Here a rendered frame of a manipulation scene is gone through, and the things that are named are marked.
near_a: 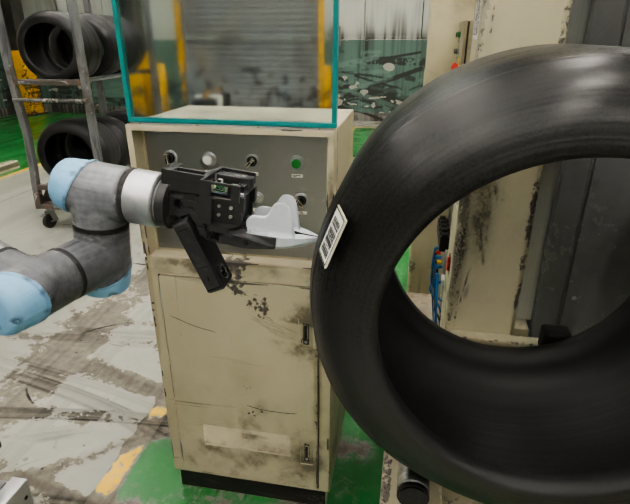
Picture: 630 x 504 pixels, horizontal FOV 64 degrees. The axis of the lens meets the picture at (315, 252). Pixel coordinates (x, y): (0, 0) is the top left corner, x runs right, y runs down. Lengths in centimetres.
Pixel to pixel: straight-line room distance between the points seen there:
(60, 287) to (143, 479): 147
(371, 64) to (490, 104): 925
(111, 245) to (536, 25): 70
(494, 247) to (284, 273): 63
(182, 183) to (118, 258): 16
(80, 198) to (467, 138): 49
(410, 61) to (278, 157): 845
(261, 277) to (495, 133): 101
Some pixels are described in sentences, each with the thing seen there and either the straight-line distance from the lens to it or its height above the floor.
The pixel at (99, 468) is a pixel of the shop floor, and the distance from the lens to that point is 220.
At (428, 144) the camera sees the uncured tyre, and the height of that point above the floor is 138.
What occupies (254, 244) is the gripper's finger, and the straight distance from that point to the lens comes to 65.
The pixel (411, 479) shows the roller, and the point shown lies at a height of 92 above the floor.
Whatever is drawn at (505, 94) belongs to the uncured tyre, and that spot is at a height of 143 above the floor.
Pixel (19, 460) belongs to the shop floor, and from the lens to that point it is 236.
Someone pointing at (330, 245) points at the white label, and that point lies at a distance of 55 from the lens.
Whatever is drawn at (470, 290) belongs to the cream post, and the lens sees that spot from 100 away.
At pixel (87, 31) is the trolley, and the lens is 439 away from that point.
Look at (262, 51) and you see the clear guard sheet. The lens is 130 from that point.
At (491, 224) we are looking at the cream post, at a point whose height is 117.
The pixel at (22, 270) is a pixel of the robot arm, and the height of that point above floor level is 122.
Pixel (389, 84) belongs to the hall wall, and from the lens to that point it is 976.
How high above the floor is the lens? 148
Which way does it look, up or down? 23 degrees down
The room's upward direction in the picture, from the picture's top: straight up
